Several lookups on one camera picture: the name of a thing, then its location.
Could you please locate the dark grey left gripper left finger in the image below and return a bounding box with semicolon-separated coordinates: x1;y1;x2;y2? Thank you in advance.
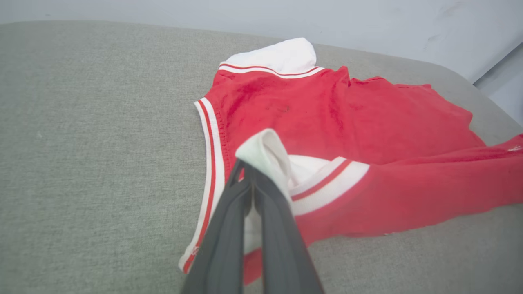
181;159;253;294

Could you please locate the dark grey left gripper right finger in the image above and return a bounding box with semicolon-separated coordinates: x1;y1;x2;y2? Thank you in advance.
244;163;324;294

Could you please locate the red and white garment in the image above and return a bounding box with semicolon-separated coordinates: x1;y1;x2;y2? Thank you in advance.
178;38;523;286

